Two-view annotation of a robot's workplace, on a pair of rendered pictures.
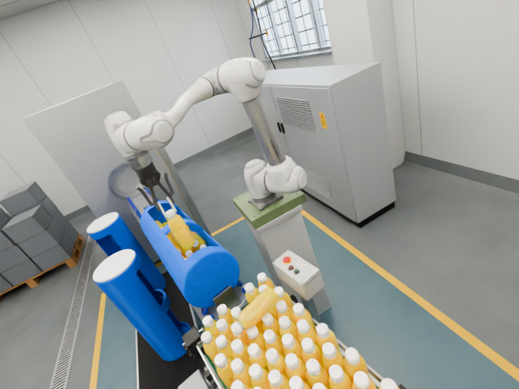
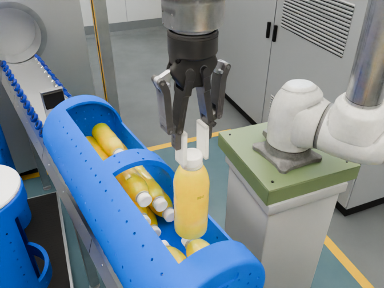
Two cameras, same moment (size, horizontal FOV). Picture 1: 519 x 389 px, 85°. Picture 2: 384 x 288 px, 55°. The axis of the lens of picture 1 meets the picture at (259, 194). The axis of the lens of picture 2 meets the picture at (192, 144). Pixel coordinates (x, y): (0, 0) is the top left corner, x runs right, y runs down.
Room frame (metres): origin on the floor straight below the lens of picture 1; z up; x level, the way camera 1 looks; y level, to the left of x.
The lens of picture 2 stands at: (0.58, 0.46, 1.85)
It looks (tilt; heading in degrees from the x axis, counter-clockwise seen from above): 35 degrees down; 352
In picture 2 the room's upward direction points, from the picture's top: straight up
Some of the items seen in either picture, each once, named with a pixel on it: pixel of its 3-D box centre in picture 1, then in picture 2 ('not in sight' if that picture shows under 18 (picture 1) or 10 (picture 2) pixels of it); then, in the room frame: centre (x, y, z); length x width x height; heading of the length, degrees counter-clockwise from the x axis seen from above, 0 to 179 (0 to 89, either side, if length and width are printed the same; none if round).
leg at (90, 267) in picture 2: not in sight; (86, 250); (1.90, 0.82, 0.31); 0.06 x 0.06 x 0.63; 25
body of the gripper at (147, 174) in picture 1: (148, 175); (192, 58); (1.11, 0.38, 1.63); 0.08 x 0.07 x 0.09; 114
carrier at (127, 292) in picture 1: (149, 308); (12, 275); (1.57, 1.03, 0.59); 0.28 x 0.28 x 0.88
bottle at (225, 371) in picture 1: (230, 374); not in sight; (0.64, 0.33, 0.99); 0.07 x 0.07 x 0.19
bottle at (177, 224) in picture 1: (180, 230); (191, 196); (1.11, 0.39, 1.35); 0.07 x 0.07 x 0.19
